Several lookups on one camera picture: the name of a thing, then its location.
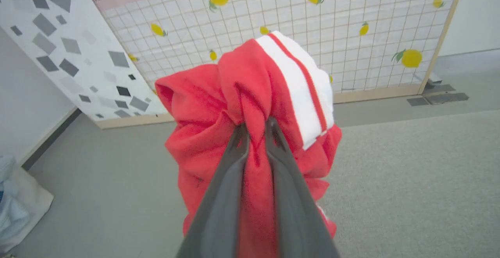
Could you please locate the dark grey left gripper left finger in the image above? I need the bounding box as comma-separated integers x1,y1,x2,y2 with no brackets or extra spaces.
176,123,250,258

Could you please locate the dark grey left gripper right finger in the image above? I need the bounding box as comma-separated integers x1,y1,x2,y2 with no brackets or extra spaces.
265,117,340,258

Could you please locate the red basketball jersey white trim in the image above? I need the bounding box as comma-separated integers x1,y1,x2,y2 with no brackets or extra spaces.
155,30,343,258

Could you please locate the light blue garment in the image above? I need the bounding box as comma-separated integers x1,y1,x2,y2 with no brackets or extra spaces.
0,156,31,241

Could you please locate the wooden mesh fence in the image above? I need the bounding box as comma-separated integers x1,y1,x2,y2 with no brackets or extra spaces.
100,0,468,104

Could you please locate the white panel with grey shapes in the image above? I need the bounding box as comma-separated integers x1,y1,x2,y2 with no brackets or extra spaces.
0,0,174,129

